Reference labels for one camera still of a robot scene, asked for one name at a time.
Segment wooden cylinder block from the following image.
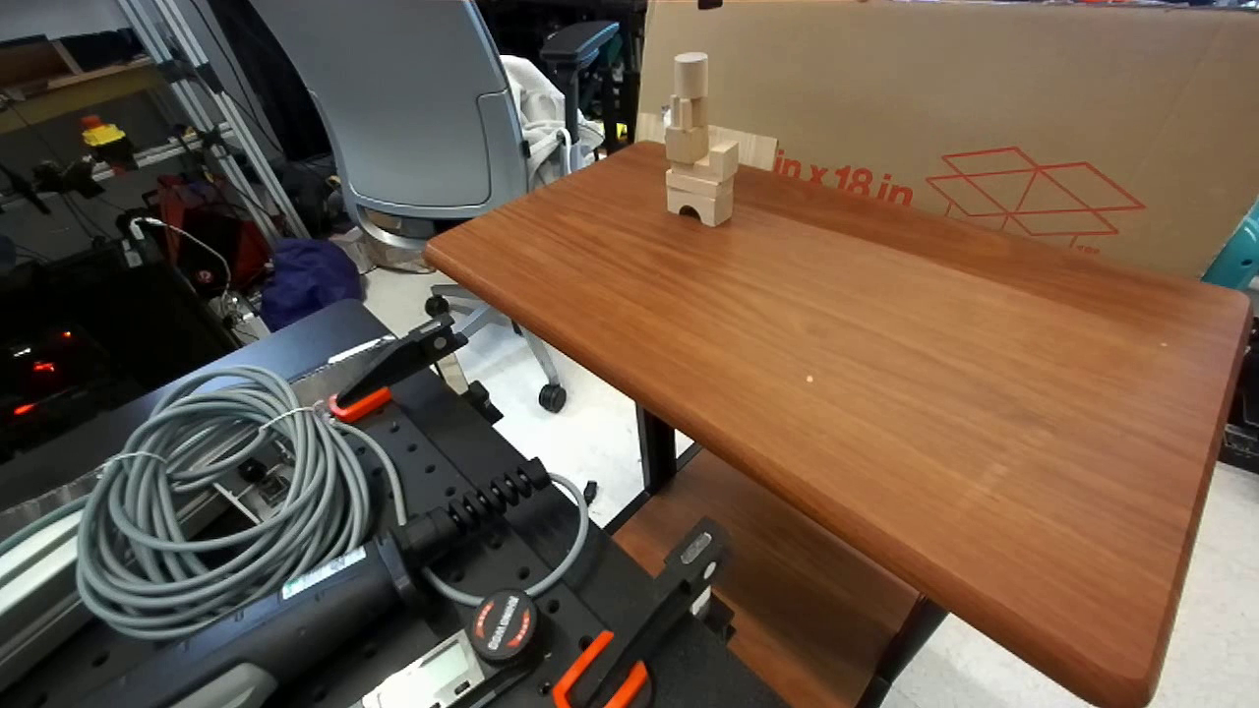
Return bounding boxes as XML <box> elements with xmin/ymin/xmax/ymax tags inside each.
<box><xmin>674</xmin><ymin>49</ymin><xmax>717</xmax><ymax>134</ymax></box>

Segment black table leg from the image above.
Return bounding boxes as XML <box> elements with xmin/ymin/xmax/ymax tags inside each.
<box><xmin>633</xmin><ymin>402</ymin><xmax>680</xmax><ymax>499</ymax></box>

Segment wooden arch block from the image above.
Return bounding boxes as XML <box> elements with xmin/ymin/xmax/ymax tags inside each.
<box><xmin>662</xmin><ymin>166</ymin><xmax>735</xmax><ymax>233</ymax></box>

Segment wooden rectangular block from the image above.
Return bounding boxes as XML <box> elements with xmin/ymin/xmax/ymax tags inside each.
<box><xmin>688</xmin><ymin>137</ymin><xmax>742</xmax><ymax>184</ymax></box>

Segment orange black bar clamp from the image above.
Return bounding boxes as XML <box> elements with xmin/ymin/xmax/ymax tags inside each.
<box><xmin>286</xmin><ymin>313</ymin><xmax>471</xmax><ymax>431</ymax></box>
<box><xmin>547</xmin><ymin>516</ymin><xmax>729</xmax><ymax>708</ymax></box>

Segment white plastic bag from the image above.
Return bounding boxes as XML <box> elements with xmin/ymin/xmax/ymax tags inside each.
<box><xmin>501</xmin><ymin>52</ymin><xmax>581</xmax><ymax>183</ymax></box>

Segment small wooden shelf board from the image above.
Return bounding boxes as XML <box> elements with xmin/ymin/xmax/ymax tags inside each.
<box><xmin>610</xmin><ymin>448</ymin><xmax>926</xmax><ymax>708</ymax></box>

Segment red black round knob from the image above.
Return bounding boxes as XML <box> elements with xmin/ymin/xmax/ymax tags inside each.
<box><xmin>464</xmin><ymin>588</ymin><xmax>547</xmax><ymax>667</ymax></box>

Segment dark blue bag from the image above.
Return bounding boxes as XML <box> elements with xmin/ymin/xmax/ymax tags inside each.
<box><xmin>255</xmin><ymin>235</ymin><xmax>371</xmax><ymax>334</ymax></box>

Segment grey office chair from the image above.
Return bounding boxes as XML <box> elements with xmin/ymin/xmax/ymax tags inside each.
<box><xmin>248</xmin><ymin>0</ymin><xmax>574</xmax><ymax>416</ymax></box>

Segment large cardboard box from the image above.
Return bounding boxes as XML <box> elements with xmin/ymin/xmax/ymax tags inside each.
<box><xmin>633</xmin><ymin>0</ymin><xmax>1259</xmax><ymax>288</ymax></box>

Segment yellow red emergency stop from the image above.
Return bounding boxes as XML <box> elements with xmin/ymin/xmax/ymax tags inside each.
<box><xmin>74</xmin><ymin>109</ymin><xmax>130</xmax><ymax>158</ymax></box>

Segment teal object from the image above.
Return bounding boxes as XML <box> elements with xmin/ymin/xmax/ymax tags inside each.
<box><xmin>1201</xmin><ymin>199</ymin><xmax>1259</xmax><ymax>300</ymax></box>

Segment thin grey cable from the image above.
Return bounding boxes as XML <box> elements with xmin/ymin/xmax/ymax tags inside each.
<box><xmin>422</xmin><ymin>471</ymin><xmax>599</xmax><ymax>613</ymax></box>

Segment coiled grey cable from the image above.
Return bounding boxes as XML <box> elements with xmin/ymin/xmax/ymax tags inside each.
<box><xmin>69</xmin><ymin>363</ymin><xmax>408</xmax><ymax>644</ymax></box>

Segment aluminium frame struts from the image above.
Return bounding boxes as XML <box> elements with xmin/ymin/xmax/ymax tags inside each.
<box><xmin>110</xmin><ymin>0</ymin><xmax>316</xmax><ymax>243</ymax></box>

